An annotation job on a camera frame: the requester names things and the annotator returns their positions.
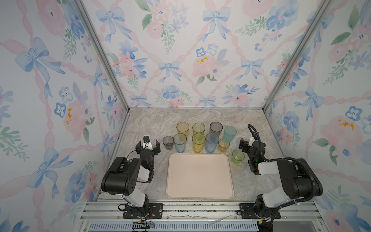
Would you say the blue ribbed plastic cup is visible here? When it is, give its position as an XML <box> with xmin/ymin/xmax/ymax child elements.
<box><xmin>205</xmin><ymin>133</ymin><xmax>219</xmax><ymax>153</ymax></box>

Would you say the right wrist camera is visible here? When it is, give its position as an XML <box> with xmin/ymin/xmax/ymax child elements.
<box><xmin>248</xmin><ymin>136</ymin><xmax>255</xmax><ymax>147</ymax></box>

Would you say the aluminium front rail frame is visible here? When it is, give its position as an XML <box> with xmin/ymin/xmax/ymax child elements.
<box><xmin>75</xmin><ymin>199</ymin><xmax>329</xmax><ymax>232</ymax></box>

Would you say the small yellow plastic cup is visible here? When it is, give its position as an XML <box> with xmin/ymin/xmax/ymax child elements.
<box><xmin>218</xmin><ymin>138</ymin><xmax>230</xmax><ymax>153</ymax></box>

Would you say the teal plastic cup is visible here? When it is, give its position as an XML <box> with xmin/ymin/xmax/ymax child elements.
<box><xmin>223</xmin><ymin>126</ymin><xmax>237</xmax><ymax>143</ymax></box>

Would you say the light blue plastic cup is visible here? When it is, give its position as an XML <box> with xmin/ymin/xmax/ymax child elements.
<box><xmin>174</xmin><ymin>133</ymin><xmax>187</xmax><ymax>153</ymax></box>

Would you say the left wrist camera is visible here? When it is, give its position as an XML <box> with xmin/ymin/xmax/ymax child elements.
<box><xmin>144</xmin><ymin>135</ymin><xmax>152</xmax><ymax>149</ymax></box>

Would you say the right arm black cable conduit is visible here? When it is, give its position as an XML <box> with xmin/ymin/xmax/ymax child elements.
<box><xmin>247</xmin><ymin>124</ymin><xmax>319</xmax><ymax>204</ymax></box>

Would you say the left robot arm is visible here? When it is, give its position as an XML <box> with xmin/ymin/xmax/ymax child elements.
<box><xmin>101</xmin><ymin>136</ymin><xmax>163</xmax><ymax>219</ymax></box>

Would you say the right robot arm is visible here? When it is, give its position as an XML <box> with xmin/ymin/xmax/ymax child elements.
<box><xmin>237</xmin><ymin>137</ymin><xmax>323</xmax><ymax>219</ymax></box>

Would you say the small green plastic cup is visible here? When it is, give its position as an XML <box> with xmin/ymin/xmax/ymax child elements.
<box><xmin>231</xmin><ymin>150</ymin><xmax>245</xmax><ymax>165</ymax></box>

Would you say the tall orange plastic cup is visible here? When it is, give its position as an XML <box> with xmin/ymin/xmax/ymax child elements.
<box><xmin>176</xmin><ymin>122</ymin><xmax>190</xmax><ymax>136</ymax></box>

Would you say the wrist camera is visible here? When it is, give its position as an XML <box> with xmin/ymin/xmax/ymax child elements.
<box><xmin>248</xmin><ymin>136</ymin><xmax>255</xmax><ymax>147</ymax></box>
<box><xmin>144</xmin><ymin>135</ymin><xmax>152</xmax><ymax>149</ymax></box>

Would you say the tall grey plastic cup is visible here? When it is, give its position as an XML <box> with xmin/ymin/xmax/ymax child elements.
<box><xmin>209</xmin><ymin>121</ymin><xmax>223</xmax><ymax>136</ymax></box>

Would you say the tall green plastic cup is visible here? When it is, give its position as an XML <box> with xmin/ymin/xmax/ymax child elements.
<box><xmin>192</xmin><ymin>122</ymin><xmax>206</xmax><ymax>134</ymax></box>

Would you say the tall yellow plastic cup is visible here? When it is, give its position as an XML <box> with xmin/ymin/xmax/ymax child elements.
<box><xmin>192</xmin><ymin>133</ymin><xmax>206</xmax><ymax>153</ymax></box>

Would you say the beige plastic tray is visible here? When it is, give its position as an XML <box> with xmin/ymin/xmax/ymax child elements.
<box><xmin>166</xmin><ymin>153</ymin><xmax>234</xmax><ymax>199</ymax></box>

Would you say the small grey plastic cup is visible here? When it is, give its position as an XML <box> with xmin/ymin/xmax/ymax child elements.
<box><xmin>162</xmin><ymin>136</ymin><xmax>174</xmax><ymax>150</ymax></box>

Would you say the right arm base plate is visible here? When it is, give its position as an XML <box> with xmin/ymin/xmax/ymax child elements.
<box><xmin>236</xmin><ymin>203</ymin><xmax>275</xmax><ymax>219</ymax></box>

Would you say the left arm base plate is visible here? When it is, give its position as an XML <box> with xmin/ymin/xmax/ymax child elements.
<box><xmin>122</xmin><ymin>203</ymin><xmax>163</xmax><ymax>219</ymax></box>

